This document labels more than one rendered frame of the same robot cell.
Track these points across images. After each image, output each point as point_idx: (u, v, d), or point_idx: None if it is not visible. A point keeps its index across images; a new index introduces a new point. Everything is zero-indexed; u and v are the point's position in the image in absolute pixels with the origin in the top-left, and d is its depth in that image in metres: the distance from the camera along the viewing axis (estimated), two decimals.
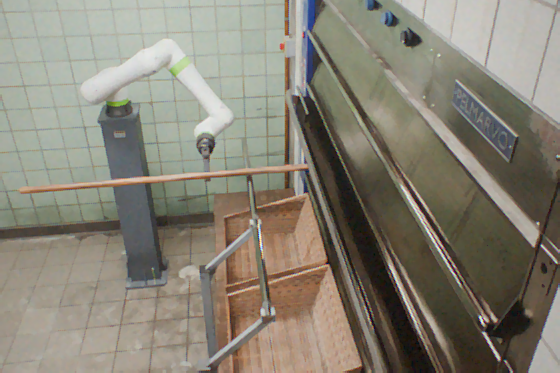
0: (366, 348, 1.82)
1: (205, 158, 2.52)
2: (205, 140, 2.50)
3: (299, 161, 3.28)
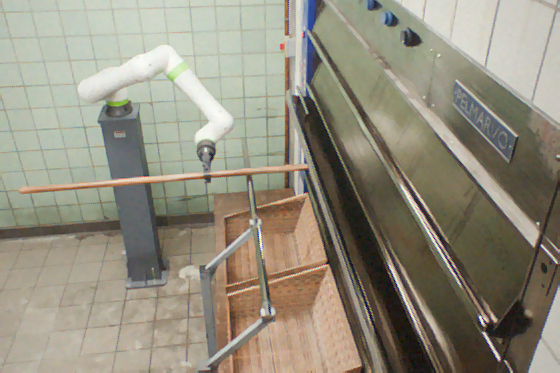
0: (366, 348, 1.82)
1: None
2: (206, 151, 2.42)
3: (299, 161, 3.28)
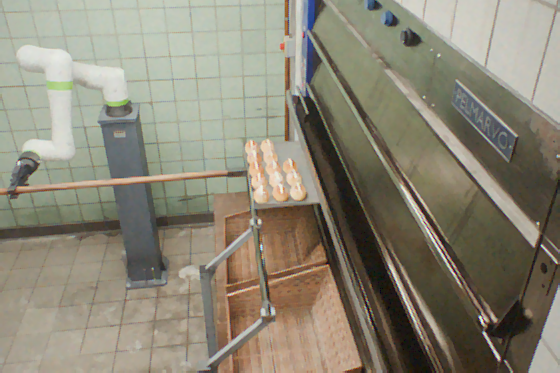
0: (366, 348, 1.82)
1: (21, 179, 2.35)
2: (18, 165, 2.31)
3: None
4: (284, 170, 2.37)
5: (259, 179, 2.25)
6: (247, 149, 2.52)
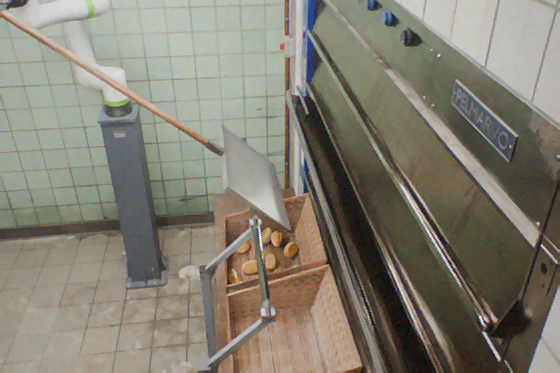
0: (366, 348, 1.82)
1: None
2: None
3: (299, 161, 3.28)
4: (230, 281, 2.59)
5: None
6: (275, 239, 2.82)
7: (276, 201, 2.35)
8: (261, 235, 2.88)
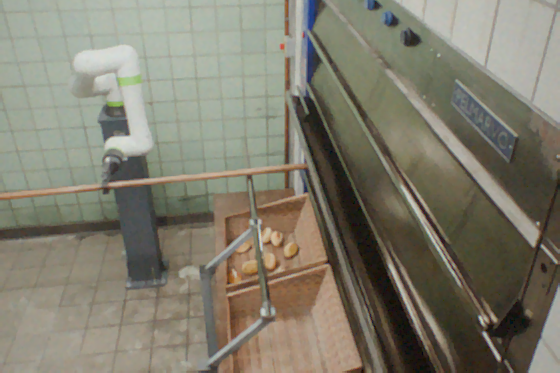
0: (366, 348, 1.82)
1: (109, 176, 2.40)
2: (108, 161, 2.37)
3: (299, 161, 3.28)
4: (230, 281, 2.59)
5: None
6: (275, 239, 2.82)
7: None
8: (261, 235, 2.88)
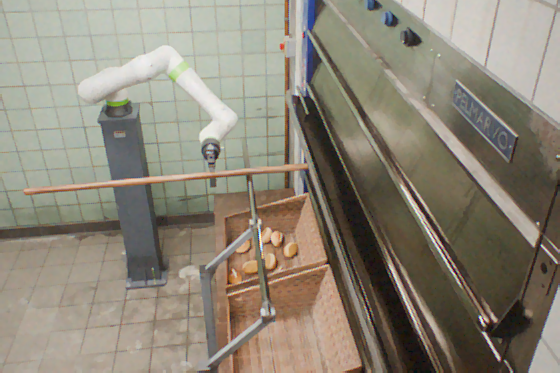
0: (366, 348, 1.82)
1: (210, 164, 2.45)
2: (211, 146, 2.42)
3: (299, 161, 3.28)
4: (230, 281, 2.59)
5: None
6: (275, 239, 2.82)
7: None
8: (261, 235, 2.88)
